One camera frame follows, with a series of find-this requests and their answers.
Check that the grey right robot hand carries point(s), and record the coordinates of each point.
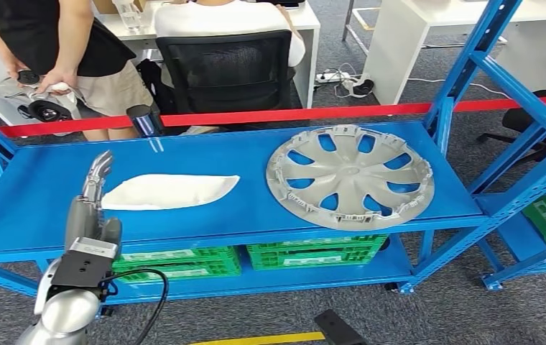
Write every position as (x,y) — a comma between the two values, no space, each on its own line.
(337,331)

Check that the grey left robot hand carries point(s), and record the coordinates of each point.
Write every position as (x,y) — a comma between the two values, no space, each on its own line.
(82,219)

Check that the white curved plastic part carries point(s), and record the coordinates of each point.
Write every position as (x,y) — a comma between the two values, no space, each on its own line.
(168,193)

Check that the white handheld controller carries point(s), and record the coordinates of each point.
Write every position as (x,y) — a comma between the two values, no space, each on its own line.
(61,87)

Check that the black handheld controller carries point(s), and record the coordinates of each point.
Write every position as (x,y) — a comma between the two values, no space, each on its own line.
(28,77)

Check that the blue metal shelf rack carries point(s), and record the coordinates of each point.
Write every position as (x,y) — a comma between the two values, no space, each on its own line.
(506,204)
(206,157)

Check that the yellow floor tape square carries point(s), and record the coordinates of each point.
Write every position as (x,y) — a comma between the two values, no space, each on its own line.
(278,339)

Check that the grey black headset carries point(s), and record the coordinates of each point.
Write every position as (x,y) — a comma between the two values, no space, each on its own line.
(47,112)

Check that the silver wheel hubcap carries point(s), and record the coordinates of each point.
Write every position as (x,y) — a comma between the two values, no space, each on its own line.
(349,176)

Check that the black mesh office chair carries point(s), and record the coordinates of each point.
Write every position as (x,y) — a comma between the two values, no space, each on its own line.
(225,71)

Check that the clear water bottle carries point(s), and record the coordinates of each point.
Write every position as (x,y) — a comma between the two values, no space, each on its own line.
(129,16)

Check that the red barrier belt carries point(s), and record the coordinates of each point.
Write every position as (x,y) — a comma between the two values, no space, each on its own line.
(301,114)

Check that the black power adapter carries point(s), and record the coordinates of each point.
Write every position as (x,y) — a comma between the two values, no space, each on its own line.
(363,88)

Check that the white power strip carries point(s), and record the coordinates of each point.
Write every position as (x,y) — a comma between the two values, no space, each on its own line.
(332,76)

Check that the black barrier post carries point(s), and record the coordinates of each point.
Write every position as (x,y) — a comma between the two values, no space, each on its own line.
(143,121)

